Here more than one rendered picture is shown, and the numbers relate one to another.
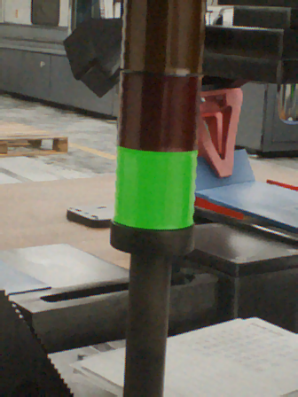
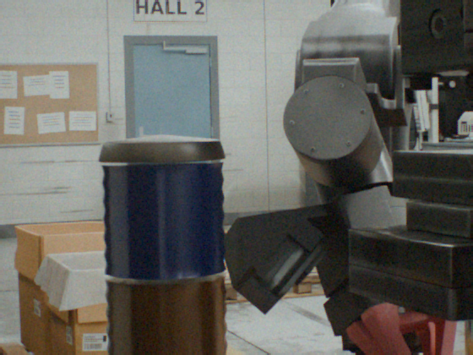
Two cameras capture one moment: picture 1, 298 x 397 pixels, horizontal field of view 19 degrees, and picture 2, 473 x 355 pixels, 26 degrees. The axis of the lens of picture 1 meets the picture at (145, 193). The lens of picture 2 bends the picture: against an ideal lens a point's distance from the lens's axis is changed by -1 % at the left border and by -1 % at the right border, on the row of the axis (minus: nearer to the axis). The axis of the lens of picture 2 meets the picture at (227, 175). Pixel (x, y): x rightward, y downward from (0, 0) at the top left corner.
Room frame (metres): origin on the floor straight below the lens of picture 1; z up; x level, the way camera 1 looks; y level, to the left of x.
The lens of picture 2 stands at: (0.11, -0.10, 1.20)
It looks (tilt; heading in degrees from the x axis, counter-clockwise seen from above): 3 degrees down; 15
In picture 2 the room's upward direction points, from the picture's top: 1 degrees counter-clockwise
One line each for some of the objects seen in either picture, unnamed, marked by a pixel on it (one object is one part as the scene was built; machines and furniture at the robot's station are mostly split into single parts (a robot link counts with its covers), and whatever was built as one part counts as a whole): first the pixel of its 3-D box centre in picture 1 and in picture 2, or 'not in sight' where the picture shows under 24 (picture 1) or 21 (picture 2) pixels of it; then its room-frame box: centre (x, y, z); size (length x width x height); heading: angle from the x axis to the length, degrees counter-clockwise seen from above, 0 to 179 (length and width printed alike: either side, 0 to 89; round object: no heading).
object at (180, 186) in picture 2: not in sight; (163, 216); (0.41, 0.00, 1.17); 0.04 x 0.04 x 0.03
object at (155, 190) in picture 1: (155, 184); not in sight; (0.41, 0.00, 1.07); 0.04 x 0.04 x 0.03
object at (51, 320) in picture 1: (120, 323); not in sight; (0.55, 0.01, 0.95); 0.15 x 0.03 x 0.10; 127
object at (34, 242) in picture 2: not in sight; (78, 287); (4.59, 1.80, 0.43); 0.57 x 0.53 x 0.58; 38
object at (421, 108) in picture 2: (108, 2); (423, 110); (9.62, 0.50, 1.27); 0.23 x 0.18 x 0.38; 123
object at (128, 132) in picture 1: (159, 110); not in sight; (0.41, 0.00, 1.10); 0.04 x 0.04 x 0.03
